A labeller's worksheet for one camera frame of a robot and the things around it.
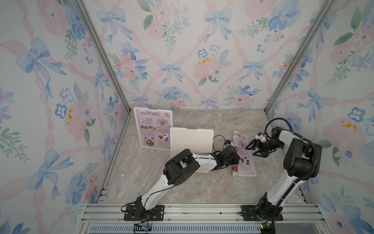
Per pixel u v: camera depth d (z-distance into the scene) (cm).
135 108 82
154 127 88
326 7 69
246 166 90
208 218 73
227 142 87
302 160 52
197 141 78
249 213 73
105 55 87
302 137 58
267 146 82
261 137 90
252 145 87
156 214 74
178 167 57
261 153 86
